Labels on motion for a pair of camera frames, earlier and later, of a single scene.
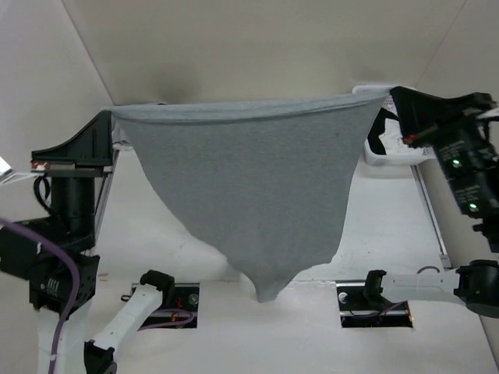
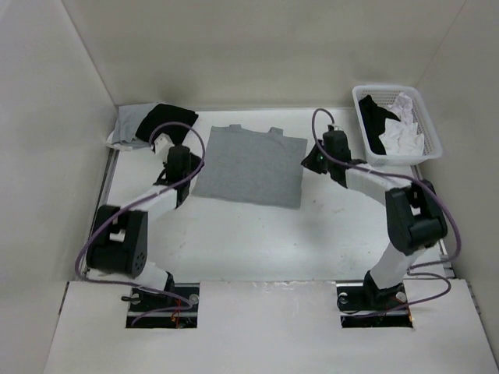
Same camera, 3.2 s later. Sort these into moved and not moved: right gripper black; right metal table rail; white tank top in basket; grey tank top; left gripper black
Moved: grey tank top; left gripper black; right gripper black
Not moved: white tank top in basket; right metal table rail
